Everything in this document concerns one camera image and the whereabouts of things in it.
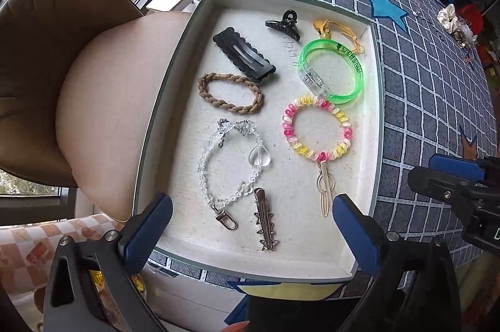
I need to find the pink yellow spiral hair tie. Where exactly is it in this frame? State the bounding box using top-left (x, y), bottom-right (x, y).
top-left (282, 94), bottom-right (354, 163)

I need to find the yellow beaded hair tie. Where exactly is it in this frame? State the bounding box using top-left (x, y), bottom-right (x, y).
top-left (313, 18), bottom-right (366, 55)

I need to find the brown braided hair tie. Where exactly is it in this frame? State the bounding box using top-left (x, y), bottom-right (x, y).
top-left (197, 71), bottom-right (265, 117)

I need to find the gold hair clip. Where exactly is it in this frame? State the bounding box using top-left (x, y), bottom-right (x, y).
top-left (315, 160), bottom-right (338, 219)

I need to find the black claw hair clip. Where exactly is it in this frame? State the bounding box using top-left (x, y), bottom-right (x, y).
top-left (264, 9), bottom-right (303, 43)

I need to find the checkered orange patterned cloth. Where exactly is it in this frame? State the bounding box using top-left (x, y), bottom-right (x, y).
top-left (0, 214), bottom-right (126, 302)

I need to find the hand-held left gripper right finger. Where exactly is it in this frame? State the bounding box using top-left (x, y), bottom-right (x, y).
top-left (332, 193), bottom-right (469, 332)

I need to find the beige leather chair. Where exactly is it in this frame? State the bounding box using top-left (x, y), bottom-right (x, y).
top-left (0, 0), bottom-right (189, 224)

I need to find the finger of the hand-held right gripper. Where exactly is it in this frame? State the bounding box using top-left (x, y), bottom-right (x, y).
top-left (407, 165), bottom-right (476, 206)
top-left (428, 154), bottom-right (486, 181)

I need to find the black scalloped snap hair clip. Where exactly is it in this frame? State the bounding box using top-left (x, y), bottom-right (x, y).
top-left (212, 27), bottom-right (278, 83)

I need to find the green translucent bangle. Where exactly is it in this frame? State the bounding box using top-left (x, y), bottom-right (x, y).
top-left (297, 37), bottom-right (366, 105)

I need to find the silver star hair clip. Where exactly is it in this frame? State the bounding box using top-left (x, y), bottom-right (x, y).
top-left (252, 187), bottom-right (280, 252)

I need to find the white shallow cardboard box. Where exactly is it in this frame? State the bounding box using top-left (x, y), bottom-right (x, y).
top-left (133, 0), bottom-right (386, 283)

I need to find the white satin scrunchie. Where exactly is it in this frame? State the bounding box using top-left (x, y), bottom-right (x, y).
top-left (436, 3), bottom-right (460, 34)

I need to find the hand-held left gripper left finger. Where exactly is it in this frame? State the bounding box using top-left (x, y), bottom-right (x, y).
top-left (42, 192), bottom-right (173, 332)

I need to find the clear crystal bead bracelet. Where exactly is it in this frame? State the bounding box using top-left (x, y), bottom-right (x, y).
top-left (199, 117), bottom-right (273, 231)

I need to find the grey grid tablecloth with stars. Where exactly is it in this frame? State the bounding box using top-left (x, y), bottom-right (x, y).
top-left (148, 0), bottom-right (498, 317)

